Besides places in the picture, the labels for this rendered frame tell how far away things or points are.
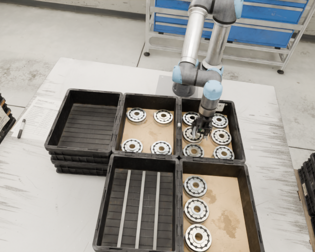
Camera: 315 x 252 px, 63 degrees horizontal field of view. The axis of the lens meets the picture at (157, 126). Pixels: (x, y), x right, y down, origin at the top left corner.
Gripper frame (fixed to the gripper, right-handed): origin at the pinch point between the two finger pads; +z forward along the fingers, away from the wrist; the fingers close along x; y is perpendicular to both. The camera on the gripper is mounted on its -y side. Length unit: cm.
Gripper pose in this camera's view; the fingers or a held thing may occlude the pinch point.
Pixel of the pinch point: (199, 135)
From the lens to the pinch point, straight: 135.2
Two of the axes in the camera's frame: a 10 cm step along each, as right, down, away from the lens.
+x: 9.9, 1.1, -0.2
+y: -1.0, 7.5, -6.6
